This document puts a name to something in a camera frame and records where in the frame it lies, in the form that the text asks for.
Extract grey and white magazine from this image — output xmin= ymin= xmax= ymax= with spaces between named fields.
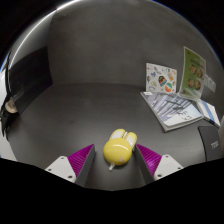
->
xmin=140 ymin=91 xmax=204 ymax=133

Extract yellow rabbit-shaped computer mouse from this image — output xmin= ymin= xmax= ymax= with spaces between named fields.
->
xmin=102 ymin=128 xmax=138 ymax=171

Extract dark grey mouse pad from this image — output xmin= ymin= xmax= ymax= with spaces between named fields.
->
xmin=197 ymin=125 xmax=223 ymax=163

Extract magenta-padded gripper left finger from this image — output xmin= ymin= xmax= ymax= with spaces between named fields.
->
xmin=45 ymin=144 xmax=96 ymax=187

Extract white ceiling light strip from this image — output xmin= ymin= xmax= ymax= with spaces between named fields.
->
xmin=6 ymin=0 xmax=78 ymax=68

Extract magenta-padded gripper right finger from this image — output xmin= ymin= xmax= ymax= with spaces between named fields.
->
xmin=134 ymin=143 xmax=185 ymax=185

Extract white wall switch plates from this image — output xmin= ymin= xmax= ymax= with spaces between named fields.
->
xmin=203 ymin=73 xmax=217 ymax=94

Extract white card with colourful stickers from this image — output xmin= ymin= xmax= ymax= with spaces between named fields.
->
xmin=145 ymin=62 xmax=179 ymax=95

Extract black flat wall panel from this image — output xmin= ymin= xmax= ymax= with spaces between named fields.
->
xmin=8 ymin=46 xmax=54 ymax=116

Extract white book with blue band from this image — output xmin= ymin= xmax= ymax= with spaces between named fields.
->
xmin=195 ymin=98 xmax=222 ymax=128

